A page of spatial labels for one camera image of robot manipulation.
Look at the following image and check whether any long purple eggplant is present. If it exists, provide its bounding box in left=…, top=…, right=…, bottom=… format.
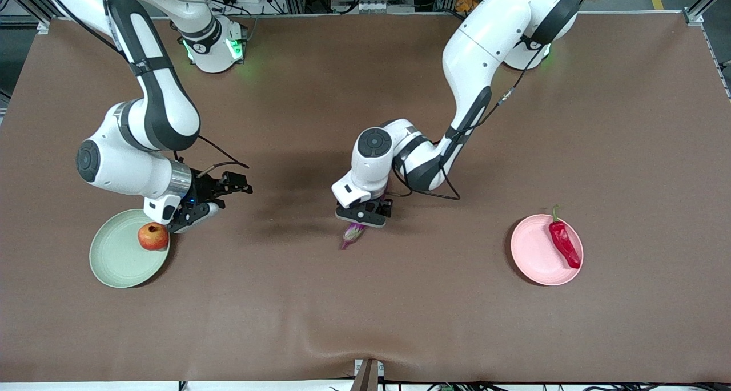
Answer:
left=340, top=223, right=367, bottom=250

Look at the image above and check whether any red pomegranate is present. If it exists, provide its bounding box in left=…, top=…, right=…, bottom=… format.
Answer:
left=138, top=223, right=170, bottom=251

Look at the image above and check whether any red chili pepper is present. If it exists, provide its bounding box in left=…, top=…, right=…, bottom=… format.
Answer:
left=548, top=204, right=582, bottom=270

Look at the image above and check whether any light green round plate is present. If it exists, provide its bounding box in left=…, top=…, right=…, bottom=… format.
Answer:
left=89, top=209, right=171, bottom=289

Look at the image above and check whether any brown table cover sheet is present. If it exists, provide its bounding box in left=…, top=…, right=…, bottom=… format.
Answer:
left=0, top=13, right=731, bottom=384

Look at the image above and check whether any pink round plate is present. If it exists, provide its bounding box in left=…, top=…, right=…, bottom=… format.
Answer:
left=510, top=214, right=584, bottom=287

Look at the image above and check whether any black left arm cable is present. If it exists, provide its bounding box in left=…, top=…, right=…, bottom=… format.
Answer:
left=391, top=0, right=589, bottom=201

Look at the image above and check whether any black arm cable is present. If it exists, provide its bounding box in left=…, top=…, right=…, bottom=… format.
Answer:
left=391, top=0, right=589, bottom=201
left=51, top=0, right=251, bottom=178

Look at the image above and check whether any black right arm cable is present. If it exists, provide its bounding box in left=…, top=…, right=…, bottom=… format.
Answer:
left=51, top=0, right=251, bottom=178

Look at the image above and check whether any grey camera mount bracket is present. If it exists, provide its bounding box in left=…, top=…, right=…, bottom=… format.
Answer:
left=350, top=358, right=385, bottom=391

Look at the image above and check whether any aluminium frame profile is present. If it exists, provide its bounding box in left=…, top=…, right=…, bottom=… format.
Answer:
left=10, top=0, right=53, bottom=33
left=684, top=0, right=731, bottom=27

